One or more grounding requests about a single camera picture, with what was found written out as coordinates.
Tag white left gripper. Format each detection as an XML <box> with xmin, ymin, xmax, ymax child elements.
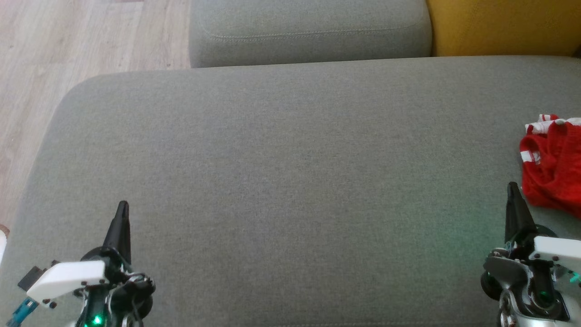
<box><xmin>26</xmin><ymin>201</ymin><xmax>133</xmax><ymax>303</ymax></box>

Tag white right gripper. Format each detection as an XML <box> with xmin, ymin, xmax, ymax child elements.
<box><xmin>504</xmin><ymin>182</ymin><xmax>581</xmax><ymax>273</ymax></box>

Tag red shorts with white trim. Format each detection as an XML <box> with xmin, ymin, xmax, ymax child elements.
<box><xmin>519</xmin><ymin>120</ymin><xmax>581</xmax><ymax>221</ymax></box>

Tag white rounded object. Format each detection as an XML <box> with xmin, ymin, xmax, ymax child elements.
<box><xmin>0</xmin><ymin>225</ymin><xmax>10</xmax><ymax>265</ymax></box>

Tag grey sofa seat cushion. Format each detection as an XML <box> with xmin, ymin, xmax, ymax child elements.
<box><xmin>0</xmin><ymin>55</ymin><xmax>581</xmax><ymax>327</ymax></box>

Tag yellow sofa cushion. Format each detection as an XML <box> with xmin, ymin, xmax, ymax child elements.
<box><xmin>425</xmin><ymin>0</ymin><xmax>581</xmax><ymax>58</ymax></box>

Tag grey sofa back cushion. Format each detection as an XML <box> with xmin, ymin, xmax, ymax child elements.
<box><xmin>188</xmin><ymin>0</ymin><xmax>433</xmax><ymax>69</ymax></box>

